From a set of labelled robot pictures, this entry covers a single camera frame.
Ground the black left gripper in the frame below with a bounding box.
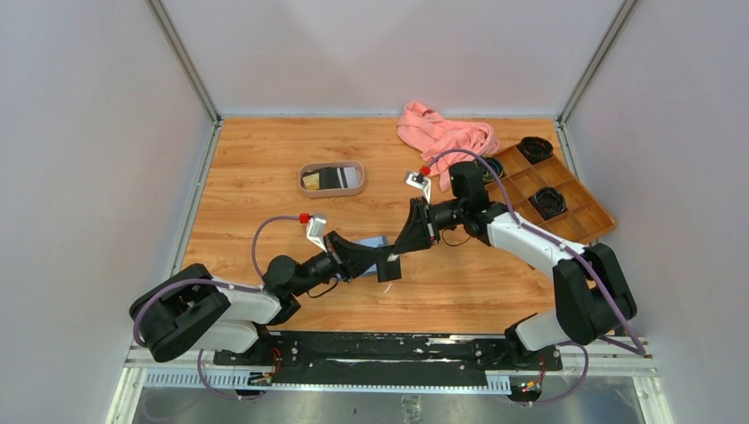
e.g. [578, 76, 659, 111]
[291, 231, 385, 298]

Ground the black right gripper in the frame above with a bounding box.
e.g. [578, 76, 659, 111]
[392, 197, 467, 256]

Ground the teal leather card holder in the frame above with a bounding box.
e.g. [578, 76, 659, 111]
[353, 236, 390, 280]

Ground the black credit card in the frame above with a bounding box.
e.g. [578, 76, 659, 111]
[376, 256, 402, 283]

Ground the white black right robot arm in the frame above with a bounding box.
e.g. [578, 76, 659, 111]
[392, 162, 637, 369]

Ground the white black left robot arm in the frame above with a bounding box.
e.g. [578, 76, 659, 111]
[129, 232, 400, 365]

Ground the white striped card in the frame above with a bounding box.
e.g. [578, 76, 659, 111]
[319, 167, 359, 190]

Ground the gold credit card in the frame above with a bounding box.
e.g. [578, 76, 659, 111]
[301, 170, 320, 191]

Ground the beige oval tray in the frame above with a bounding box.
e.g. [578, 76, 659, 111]
[297, 161, 367, 199]

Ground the pink cloth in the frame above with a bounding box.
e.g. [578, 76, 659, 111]
[396, 102, 500, 163]

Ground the wooden compartment organizer tray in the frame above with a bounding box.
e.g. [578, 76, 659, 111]
[489, 136, 617, 244]

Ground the rolled tie orange pattern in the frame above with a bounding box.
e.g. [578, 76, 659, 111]
[517, 136, 554, 165]

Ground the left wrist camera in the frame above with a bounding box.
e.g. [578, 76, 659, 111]
[306, 214, 327, 252]

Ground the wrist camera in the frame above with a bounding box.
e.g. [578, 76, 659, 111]
[306, 214, 327, 252]
[405, 170, 432, 203]

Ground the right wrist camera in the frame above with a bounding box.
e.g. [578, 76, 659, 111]
[405, 170, 432, 203]

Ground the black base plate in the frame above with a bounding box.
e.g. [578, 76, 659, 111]
[209, 331, 563, 388]

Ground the aluminium frame rail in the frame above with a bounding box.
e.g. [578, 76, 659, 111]
[107, 331, 673, 423]

